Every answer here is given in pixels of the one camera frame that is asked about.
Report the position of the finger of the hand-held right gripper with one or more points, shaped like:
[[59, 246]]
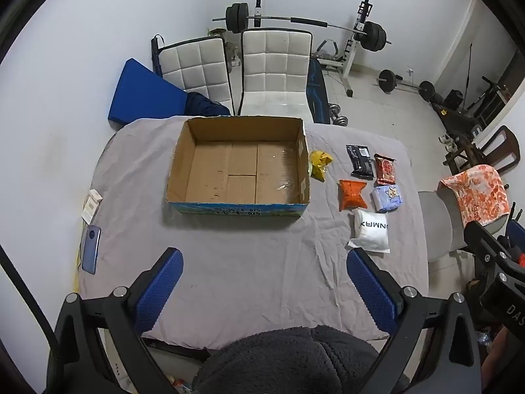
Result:
[[479, 236]]

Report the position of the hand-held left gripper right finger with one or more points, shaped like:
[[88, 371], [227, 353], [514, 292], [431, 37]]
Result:
[[371, 291]]

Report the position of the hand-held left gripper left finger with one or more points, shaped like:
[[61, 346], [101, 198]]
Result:
[[160, 283]]

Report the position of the white soft packet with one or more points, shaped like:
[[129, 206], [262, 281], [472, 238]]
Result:
[[371, 232]]

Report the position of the light blue tissue pack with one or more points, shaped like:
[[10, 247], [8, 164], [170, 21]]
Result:
[[387, 199]]

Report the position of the orange snack packet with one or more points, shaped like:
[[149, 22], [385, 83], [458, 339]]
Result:
[[352, 195]]

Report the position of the red patterned snack packet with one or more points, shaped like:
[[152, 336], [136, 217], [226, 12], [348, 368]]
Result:
[[386, 170]]

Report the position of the black snack packet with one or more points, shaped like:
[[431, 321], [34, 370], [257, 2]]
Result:
[[360, 162]]

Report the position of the cardboard box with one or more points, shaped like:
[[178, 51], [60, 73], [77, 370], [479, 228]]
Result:
[[229, 172]]

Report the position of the yellow snack packet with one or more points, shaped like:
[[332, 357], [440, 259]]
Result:
[[320, 166]]

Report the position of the grey upholstered chair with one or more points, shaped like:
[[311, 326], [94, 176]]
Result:
[[439, 225]]

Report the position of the orange floral towel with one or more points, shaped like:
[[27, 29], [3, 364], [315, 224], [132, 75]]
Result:
[[480, 193]]

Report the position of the blue smartphone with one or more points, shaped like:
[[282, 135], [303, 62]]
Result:
[[91, 250]]

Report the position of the brown wooden chair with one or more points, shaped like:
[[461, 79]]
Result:
[[504, 147]]

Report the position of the small white carton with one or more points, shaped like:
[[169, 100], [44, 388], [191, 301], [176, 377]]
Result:
[[91, 206]]

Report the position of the dark fleece clothing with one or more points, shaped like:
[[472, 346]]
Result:
[[287, 361]]

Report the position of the chrome dumbbell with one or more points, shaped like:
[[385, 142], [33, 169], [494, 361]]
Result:
[[338, 115]]

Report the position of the short barbell with black plates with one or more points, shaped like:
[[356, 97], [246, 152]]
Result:
[[386, 81]]

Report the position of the dark blue jacket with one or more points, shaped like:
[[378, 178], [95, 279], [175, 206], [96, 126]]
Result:
[[205, 106]]

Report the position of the blue foam mat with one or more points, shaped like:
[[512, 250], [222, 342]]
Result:
[[143, 94]]

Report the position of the blue bench pad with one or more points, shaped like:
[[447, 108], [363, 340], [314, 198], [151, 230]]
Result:
[[318, 94]]

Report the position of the white quilted chair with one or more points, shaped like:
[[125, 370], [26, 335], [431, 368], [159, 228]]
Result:
[[197, 69], [275, 69]]

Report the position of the long barbell with black plates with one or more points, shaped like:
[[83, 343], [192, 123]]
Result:
[[238, 18]]

